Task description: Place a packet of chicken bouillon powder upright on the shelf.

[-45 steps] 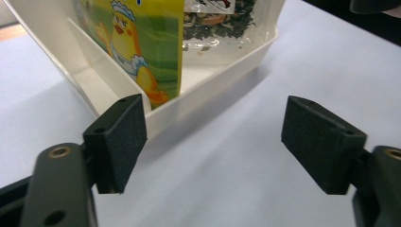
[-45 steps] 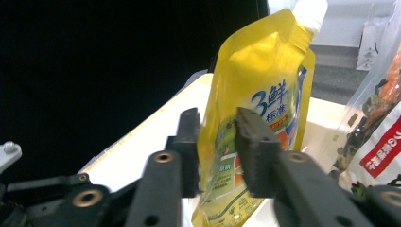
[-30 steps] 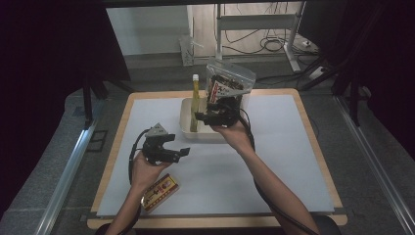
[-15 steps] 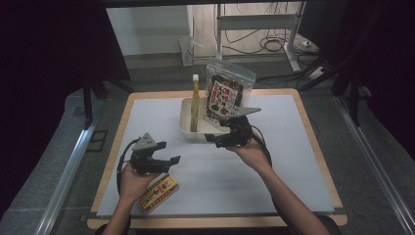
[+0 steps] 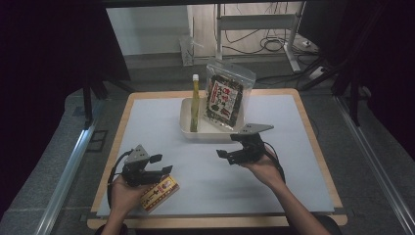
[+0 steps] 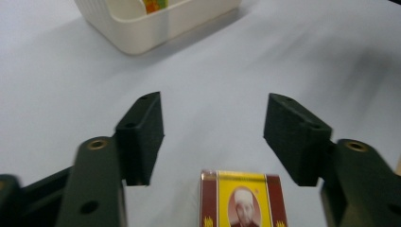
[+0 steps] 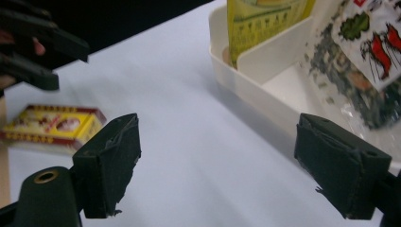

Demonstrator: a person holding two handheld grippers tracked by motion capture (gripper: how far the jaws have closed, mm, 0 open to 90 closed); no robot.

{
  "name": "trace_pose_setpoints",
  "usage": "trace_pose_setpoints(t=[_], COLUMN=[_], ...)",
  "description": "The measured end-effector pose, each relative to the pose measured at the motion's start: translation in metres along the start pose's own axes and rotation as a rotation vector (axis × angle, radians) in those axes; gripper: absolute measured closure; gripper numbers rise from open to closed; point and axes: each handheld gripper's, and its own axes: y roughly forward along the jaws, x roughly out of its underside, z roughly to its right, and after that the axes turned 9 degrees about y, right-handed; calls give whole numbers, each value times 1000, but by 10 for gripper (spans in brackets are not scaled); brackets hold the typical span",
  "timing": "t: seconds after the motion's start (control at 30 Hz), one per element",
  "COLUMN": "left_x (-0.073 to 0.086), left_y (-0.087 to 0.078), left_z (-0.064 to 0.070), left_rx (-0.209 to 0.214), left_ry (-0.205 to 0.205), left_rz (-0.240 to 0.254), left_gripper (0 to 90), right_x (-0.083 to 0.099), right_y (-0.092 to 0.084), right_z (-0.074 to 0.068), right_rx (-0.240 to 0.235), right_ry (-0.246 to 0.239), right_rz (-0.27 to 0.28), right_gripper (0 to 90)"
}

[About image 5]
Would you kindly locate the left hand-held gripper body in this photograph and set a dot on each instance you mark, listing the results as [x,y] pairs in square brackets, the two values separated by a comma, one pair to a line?
[138,173]

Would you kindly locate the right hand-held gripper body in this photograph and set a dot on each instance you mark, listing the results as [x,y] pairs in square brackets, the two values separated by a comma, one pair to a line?
[251,147]

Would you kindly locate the white plastic container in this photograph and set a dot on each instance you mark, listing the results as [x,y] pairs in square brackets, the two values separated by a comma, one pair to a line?
[208,134]

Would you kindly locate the yellow and red box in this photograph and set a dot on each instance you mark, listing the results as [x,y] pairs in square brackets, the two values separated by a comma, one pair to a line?
[161,195]

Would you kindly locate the clear packet of dark snacks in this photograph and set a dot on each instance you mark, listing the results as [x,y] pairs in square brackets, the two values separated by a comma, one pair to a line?
[225,98]

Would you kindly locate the yellow spouted pouch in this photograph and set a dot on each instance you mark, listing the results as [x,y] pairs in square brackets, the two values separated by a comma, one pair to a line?
[195,104]

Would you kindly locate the person's left hand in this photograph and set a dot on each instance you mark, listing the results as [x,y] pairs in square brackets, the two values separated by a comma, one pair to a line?
[125,197]

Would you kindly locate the person's right hand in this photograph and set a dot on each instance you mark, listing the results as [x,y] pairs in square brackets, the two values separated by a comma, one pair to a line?
[266,171]

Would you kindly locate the pale blue table mat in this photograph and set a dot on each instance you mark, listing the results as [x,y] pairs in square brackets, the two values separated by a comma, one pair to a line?
[202,189]

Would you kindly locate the black metal stand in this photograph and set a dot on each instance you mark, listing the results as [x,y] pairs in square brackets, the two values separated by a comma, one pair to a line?
[88,101]
[354,98]

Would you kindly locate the white power adapter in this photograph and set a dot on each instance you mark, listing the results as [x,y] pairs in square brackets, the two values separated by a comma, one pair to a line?
[316,73]

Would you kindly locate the white power strip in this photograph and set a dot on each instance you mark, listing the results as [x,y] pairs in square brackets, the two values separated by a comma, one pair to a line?
[186,50]

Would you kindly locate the dark curtain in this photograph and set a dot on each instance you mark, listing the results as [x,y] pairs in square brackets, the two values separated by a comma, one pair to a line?
[385,49]
[49,49]

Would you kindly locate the aluminium rail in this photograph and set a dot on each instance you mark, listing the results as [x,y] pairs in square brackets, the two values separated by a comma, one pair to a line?
[65,182]
[375,163]

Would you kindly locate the white metal desk frame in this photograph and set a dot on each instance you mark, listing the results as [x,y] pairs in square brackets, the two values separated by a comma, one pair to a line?
[257,22]

